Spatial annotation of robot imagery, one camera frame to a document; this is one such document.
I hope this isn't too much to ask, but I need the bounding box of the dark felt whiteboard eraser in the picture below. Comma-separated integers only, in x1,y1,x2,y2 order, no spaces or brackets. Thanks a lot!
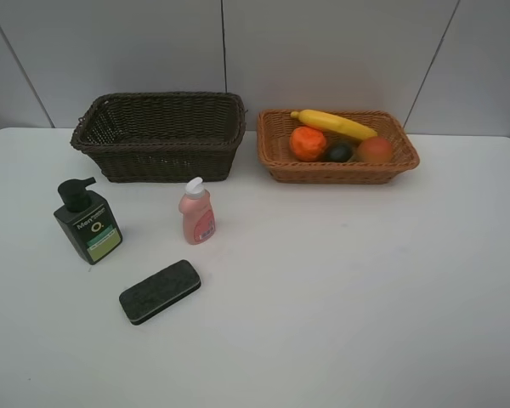
119,259,201,326

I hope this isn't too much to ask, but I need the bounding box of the dark brown wicker basket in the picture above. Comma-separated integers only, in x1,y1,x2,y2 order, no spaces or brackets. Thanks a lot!
71,92,246,183

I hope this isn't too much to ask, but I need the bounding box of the yellow banana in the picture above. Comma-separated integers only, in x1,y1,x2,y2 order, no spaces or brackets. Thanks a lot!
290,110,377,141

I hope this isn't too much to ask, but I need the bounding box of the orange tangerine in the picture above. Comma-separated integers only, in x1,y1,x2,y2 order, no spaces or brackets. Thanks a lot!
289,127,328,162

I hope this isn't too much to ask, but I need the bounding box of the pink squeeze bottle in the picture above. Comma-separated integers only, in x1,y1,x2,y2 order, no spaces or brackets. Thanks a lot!
178,177,216,245

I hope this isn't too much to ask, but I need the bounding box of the dark green pump bottle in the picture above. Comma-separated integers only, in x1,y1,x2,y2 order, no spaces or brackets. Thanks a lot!
54,178,122,265

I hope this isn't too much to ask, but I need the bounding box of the dark green mangosteen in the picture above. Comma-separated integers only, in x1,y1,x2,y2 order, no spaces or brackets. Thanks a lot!
323,142,354,163

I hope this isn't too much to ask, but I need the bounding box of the red-orange peach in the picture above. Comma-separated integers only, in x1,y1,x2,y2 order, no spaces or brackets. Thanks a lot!
356,137,394,164

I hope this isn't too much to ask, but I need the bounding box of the orange wicker basket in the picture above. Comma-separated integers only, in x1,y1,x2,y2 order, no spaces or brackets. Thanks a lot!
257,109,420,184

